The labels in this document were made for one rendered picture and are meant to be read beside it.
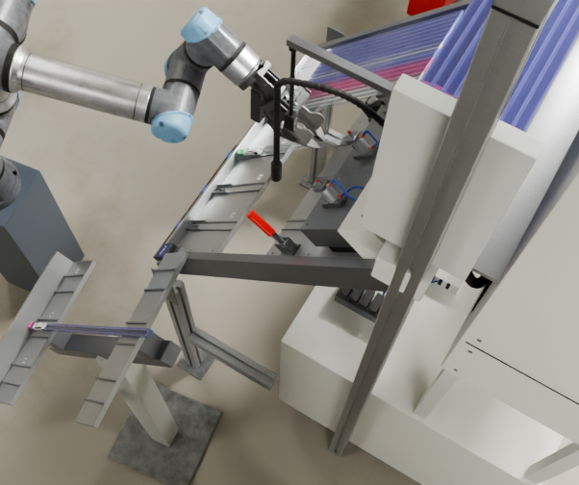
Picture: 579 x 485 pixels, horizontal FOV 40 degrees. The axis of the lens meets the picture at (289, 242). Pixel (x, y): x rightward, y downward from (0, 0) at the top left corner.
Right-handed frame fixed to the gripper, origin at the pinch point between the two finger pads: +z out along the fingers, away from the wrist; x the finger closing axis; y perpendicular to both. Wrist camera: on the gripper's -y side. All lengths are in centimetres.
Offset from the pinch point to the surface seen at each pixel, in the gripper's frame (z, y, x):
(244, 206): -1.3, -12.7, -16.4
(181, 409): 38, -87, -48
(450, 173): -8, 76, -35
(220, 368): 41, -86, -32
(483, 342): 27, 46, -32
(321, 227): 0.8, 28.8, -27.6
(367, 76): -10.7, 40.2, -8.0
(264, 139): -3.6, -24.6, 5.1
